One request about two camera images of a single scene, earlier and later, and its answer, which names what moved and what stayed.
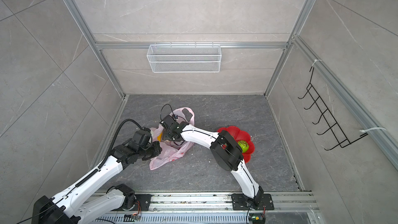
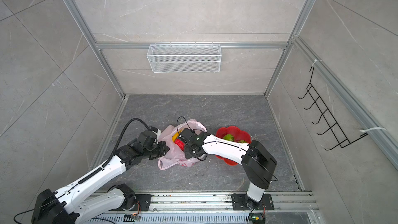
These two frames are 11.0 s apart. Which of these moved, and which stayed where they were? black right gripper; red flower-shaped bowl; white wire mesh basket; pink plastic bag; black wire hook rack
Moved: pink plastic bag; black right gripper
Stayed: white wire mesh basket; black wire hook rack; red flower-shaped bowl
